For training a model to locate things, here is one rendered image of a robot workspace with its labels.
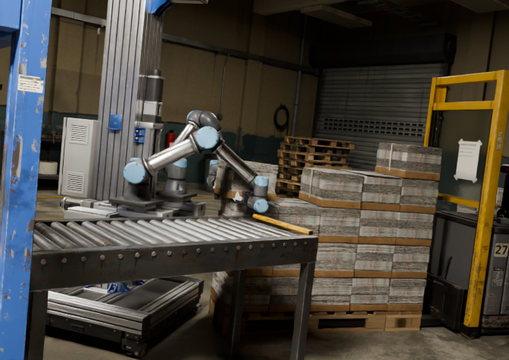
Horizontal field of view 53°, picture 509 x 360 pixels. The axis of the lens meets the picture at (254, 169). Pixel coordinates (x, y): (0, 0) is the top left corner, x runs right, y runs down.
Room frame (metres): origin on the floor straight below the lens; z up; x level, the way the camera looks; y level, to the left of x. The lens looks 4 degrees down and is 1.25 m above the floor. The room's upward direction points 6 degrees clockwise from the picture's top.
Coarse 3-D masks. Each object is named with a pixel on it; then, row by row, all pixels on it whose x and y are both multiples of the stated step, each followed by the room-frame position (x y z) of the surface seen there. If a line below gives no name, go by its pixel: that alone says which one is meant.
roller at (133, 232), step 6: (114, 222) 2.25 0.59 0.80; (120, 228) 2.18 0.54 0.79; (126, 228) 2.15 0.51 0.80; (132, 228) 2.14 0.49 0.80; (132, 234) 2.09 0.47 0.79; (138, 234) 2.06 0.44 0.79; (144, 234) 2.05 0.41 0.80; (144, 240) 2.00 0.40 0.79; (150, 240) 1.98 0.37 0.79; (156, 240) 1.96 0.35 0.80
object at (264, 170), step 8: (232, 168) 3.12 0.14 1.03; (256, 168) 3.11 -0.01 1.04; (264, 168) 3.13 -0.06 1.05; (272, 168) 3.15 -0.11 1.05; (232, 176) 3.09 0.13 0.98; (240, 176) 3.08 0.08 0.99; (264, 176) 3.14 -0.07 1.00; (272, 176) 3.15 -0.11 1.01; (232, 184) 3.06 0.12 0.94; (240, 184) 3.08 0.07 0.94; (248, 184) 3.10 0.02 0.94; (272, 184) 3.15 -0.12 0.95; (232, 192) 3.06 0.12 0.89; (272, 192) 3.14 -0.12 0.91
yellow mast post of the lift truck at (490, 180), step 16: (496, 96) 3.48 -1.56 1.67; (496, 112) 3.46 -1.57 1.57; (496, 128) 3.45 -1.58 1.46; (496, 144) 3.45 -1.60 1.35; (496, 160) 3.46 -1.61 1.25; (496, 176) 3.46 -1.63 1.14; (496, 192) 3.47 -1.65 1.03; (480, 208) 3.48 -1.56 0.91; (480, 224) 3.46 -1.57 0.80; (480, 240) 3.45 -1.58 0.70; (480, 256) 3.45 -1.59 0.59; (480, 272) 3.46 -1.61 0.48; (480, 288) 3.46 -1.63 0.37; (480, 304) 3.47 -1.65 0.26; (464, 320) 3.49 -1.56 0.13
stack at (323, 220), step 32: (320, 224) 3.27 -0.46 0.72; (352, 224) 3.35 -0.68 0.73; (384, 224) 3.43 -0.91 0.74; (320, 256) 3.27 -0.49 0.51; (352, 256) 3.34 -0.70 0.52; (384, 256) 3.43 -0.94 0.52; (224, 288) 3.13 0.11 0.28; (256, 288) 3.15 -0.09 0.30; (288, 288) 3.22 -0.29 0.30; (320, 288) 3.28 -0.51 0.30; (352, 288) 3.36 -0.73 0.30; (384, 288) 3.44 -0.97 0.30; (224, 320) 3.08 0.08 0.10; (256, 320) 3.34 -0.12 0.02; (288, 320) 3.40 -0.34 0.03; (384, 320) 3.45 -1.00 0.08
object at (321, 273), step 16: (320, 240) 3.27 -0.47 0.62; (336, 240) 3.31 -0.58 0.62; (352, 240) 3.35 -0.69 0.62; (368, 240) 3.38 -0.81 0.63; (384, 240) 3.42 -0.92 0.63; (256, 272) 3.14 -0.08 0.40; (272, 272) 3.17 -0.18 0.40; (288, 272) 3.21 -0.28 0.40; (320, 272) 3.28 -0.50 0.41; (336, 272) 3.31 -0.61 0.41; (352, 272) 3.35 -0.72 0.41; (368, 272) 3.39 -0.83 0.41; (384, 272) 3.43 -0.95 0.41
